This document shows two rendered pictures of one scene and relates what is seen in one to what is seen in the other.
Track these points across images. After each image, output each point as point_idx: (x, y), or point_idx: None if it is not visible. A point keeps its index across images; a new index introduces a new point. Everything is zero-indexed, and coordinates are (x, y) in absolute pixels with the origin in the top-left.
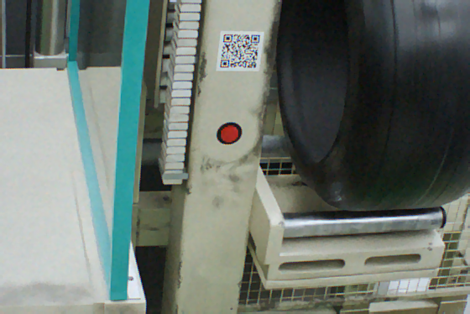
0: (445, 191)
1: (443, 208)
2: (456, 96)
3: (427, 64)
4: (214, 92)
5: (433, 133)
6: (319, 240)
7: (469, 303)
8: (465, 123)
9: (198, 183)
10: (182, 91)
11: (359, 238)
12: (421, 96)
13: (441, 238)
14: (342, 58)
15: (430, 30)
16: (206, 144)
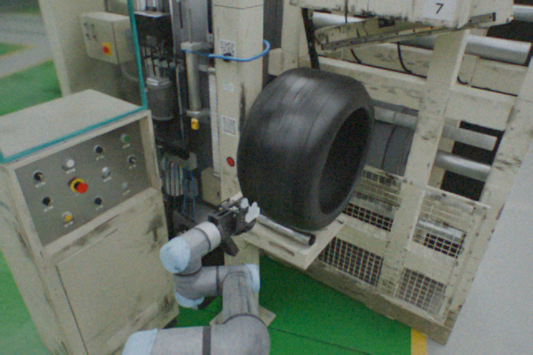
0: (281, 219)
1: (312, 236)
2: (266, 167)
3: (255, 146)
4: (223, 142)
5: (257, 182)
6: (256, 223)
7: (472, 337)
8: (271, 183)
9: (222, 178)
10: (215, 137)
11: (273, 231)
12: (250, 162)
13: (493, 299)
14: (336, 155)
15: (261, 130)
16: (223, 163)
